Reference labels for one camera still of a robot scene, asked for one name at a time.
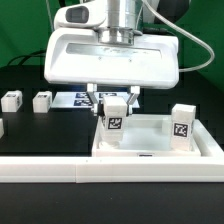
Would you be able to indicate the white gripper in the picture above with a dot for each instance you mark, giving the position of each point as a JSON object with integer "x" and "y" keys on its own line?
{"x": 102, "y": 42}

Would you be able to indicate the white square table top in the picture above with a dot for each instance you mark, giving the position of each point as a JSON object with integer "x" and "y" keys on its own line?
{"x": 144, "y": 135}

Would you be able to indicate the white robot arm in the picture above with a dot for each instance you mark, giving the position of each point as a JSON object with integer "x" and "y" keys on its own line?
{"x": 101, "y": 42}

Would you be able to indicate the marker plate with tags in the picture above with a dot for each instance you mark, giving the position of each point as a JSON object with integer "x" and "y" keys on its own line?
{"x": 80, "y": 99}

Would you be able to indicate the white block at left edge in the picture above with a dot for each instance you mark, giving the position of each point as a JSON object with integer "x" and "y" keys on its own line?
{"x": 1, "y": 128}

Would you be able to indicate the white L-shaped obstacle fence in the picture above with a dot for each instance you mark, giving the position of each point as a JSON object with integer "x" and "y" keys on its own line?
{"x": 209, "y": 167}

